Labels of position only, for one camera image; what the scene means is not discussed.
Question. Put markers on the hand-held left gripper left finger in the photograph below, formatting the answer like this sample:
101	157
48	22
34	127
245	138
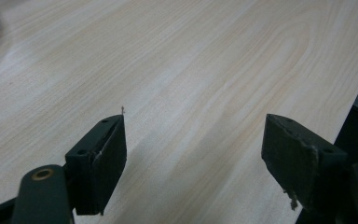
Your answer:
98	165

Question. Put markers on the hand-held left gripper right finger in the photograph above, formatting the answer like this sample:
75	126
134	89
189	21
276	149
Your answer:
301	161

